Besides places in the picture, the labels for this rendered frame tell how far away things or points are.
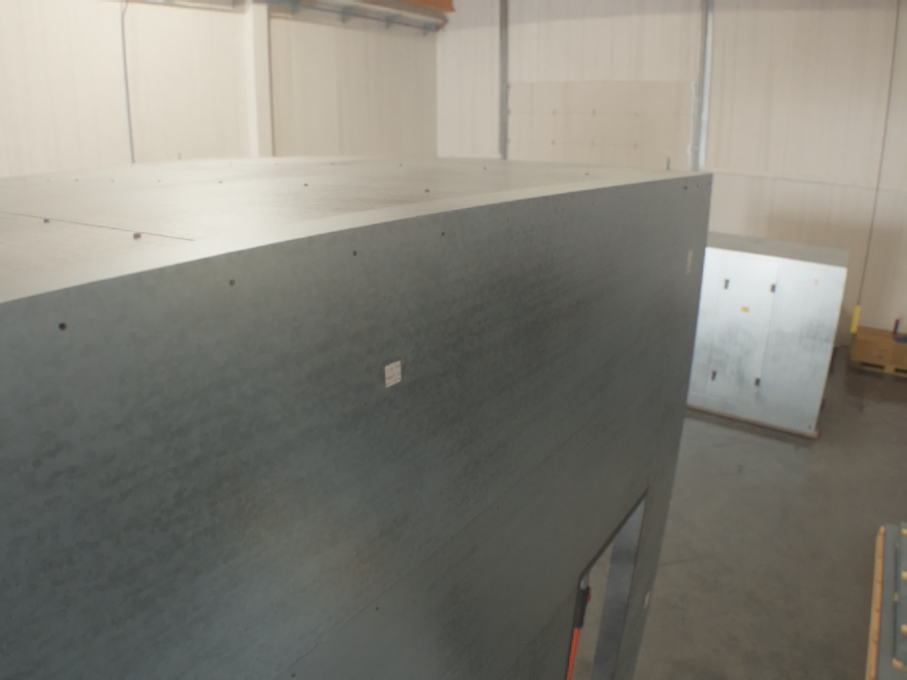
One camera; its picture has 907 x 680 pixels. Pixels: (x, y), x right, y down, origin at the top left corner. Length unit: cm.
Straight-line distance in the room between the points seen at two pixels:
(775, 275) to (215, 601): 704
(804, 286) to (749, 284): 62
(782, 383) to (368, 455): 709
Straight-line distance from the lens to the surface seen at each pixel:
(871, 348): 1087
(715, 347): 772
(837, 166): 1162
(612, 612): 267
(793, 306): 745
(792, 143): 1168
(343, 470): 79
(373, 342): 77
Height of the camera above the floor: 331
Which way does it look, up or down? 19 degrees down
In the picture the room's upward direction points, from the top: straight up
